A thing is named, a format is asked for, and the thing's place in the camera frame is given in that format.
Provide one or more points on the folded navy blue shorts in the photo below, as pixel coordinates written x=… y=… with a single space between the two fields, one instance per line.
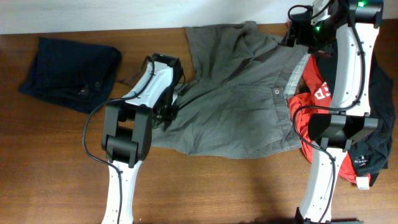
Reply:
x=72 y=74

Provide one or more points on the red t-shirt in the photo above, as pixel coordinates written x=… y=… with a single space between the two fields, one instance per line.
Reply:
x=314 y=99

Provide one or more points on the grey shorts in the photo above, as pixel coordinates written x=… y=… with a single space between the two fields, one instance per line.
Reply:
x=236 y=107

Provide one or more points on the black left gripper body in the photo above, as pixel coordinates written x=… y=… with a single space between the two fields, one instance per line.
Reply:
x=164 y=107

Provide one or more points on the black t-shirt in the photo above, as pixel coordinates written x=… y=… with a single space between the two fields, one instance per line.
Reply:
x=368 y=156

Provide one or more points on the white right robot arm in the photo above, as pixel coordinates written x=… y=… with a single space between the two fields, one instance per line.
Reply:
x=354 y=25

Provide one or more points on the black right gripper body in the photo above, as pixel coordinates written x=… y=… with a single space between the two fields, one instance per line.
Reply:
x=313 y=38

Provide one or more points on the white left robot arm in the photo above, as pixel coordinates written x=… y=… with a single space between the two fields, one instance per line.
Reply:
x=127 y=132

